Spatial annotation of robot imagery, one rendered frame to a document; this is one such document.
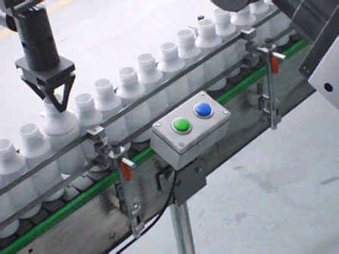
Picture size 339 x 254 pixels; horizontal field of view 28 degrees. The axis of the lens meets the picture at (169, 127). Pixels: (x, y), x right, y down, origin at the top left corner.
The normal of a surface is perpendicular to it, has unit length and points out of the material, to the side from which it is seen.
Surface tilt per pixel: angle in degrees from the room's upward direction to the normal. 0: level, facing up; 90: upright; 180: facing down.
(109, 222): 90
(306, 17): 85
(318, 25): 80
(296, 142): 0
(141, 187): 90
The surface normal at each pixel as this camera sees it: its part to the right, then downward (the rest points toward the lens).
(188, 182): 0.70, 0.34
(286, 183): -0.14, -0.80
